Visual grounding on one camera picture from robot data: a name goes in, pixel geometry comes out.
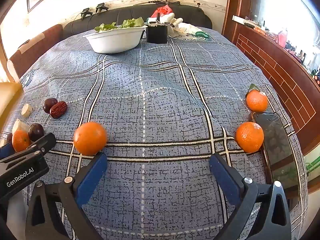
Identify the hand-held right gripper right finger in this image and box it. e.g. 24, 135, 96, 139
209, 153, 292, 240

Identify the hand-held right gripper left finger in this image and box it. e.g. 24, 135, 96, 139
25, 152, 108, 240

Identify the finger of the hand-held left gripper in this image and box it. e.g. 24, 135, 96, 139
0, 142, 15, 159
0, 132, 57, 167

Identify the small orange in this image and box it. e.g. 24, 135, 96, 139
12, 129, 31, 153

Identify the white fruit chunk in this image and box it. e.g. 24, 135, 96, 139
12, 119, 30, 135

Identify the large orange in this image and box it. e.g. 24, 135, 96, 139
73, 122, 108, 156

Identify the banana slice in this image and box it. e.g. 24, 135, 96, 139
21, 104, 33, 117

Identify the red date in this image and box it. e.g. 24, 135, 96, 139
50, 101, 68, 119

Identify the yellow box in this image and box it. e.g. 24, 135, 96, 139
0, 82, 24, 130

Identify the black smartphone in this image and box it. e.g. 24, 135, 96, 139
252, 112, 300, 205

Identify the orange with green leaf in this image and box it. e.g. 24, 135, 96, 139
245, 83, 268, 113

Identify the brown sofa cushion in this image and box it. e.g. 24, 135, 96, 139
7, 24, 64, 83

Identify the blue plaid blanket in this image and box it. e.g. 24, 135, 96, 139
0, 26, 309, 240

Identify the white bowl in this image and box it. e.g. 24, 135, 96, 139
83, 26, 148, 54

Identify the wooden cabinet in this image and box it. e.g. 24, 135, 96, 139
221, 0, 320, 155

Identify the green lettuce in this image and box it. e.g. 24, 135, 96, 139
94, 17, 145, 33

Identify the white cloth gloves pile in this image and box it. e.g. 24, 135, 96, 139
170, 24, 211, 42

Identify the black sofa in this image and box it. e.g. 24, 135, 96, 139
62, 3, 213, 40

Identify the black box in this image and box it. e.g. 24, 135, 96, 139
146, 24, 168, 44

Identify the red plastic bag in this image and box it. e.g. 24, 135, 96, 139
151, 4, 174, 18

